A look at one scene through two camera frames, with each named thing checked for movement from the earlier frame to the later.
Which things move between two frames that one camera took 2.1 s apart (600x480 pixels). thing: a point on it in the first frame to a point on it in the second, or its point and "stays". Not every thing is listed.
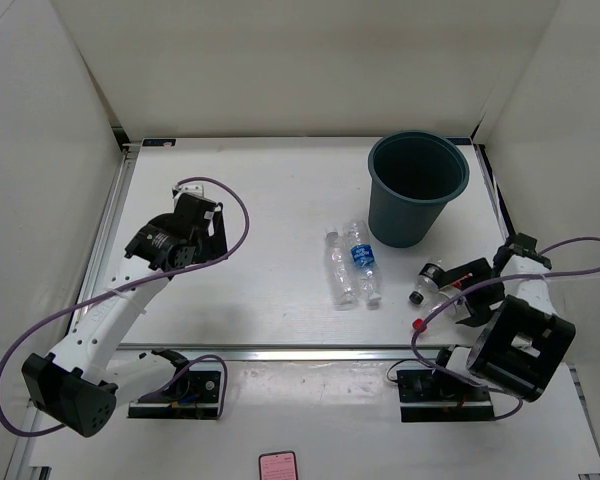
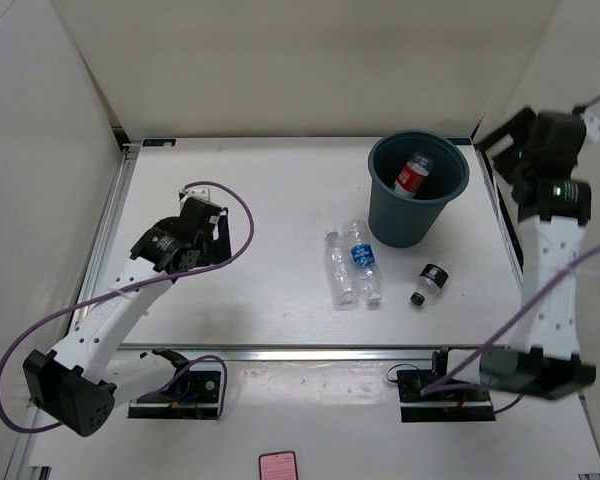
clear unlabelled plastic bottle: [344, 288] stays
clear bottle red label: [459, 313] to [418, 167]
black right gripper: [480, 308] to [518, 127]
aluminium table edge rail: [192, 352] stays
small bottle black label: [431, 278] stays
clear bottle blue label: [364, 260] stays
